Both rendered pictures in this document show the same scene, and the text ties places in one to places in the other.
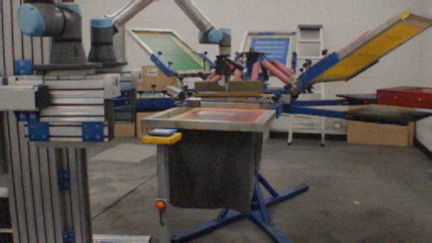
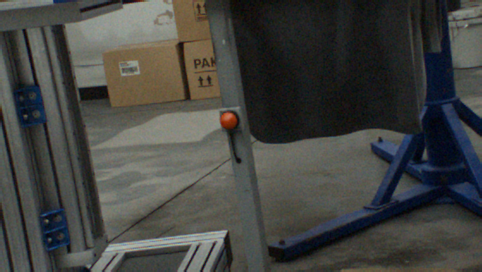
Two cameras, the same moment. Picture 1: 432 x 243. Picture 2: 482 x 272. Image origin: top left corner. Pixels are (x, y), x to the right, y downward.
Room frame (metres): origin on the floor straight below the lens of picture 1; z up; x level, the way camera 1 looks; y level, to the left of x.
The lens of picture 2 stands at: (-0.33, -0.09, 1.00)
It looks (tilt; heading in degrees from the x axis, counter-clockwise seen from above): 11 degrees down; 9
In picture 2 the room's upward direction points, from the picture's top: 9 degrees counter-clockwise
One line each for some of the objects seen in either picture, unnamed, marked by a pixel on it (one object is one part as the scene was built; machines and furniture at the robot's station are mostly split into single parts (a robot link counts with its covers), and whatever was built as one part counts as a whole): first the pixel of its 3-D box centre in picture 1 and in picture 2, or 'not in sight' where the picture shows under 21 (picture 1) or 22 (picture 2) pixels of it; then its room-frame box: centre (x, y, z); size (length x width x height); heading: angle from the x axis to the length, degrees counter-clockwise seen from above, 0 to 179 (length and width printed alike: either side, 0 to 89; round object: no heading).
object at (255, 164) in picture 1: (256, 159); (426, 27); (2.16, -0.20, 0.74); 0.46 x 0.04 x 0.42; 166
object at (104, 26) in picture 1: (101, 29); not in sight; (2.15, 0.60, 1.42); 0.13 x 0.12 x 0.14; 15
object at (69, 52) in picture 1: (67, 51); not in sight; (1.65, 0.60, 1.31); 0.15 x 0.15 x 0.10
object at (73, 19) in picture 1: (65, 22); not in sight; (1.65, 0.60, 1.42); 0.13 x 0.12 x 0.14; 154
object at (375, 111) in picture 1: (326, 111); not in sight; (2.82, -0.75, 0.91); 1.34 x 0.40 x 0.08; 46
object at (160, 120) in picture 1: (220, 113); not in sight; (2.26, -0.02, 0.97); 0.79 x 0.58 x 0.04; 166
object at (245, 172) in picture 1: (206, 170); (318, 52); (1.98, 0.05, 0.74); 0.45 x 0.03 x 0.43; 76
